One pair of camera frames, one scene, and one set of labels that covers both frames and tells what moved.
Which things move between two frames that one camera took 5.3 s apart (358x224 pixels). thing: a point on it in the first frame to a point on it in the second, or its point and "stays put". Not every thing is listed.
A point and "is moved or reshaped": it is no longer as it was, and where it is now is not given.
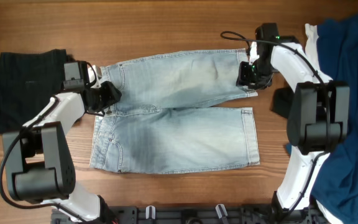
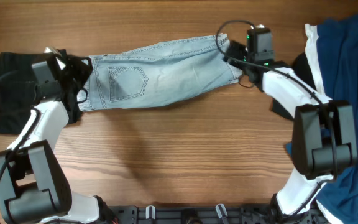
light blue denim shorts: [158, 124] is moved or reshaped
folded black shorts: [23, 85] stays put
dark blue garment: [347, 188] stays put
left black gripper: [110, 96] to [84, 69]
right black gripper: [243, 79] to [234, 58]
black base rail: [198, 214] stays put
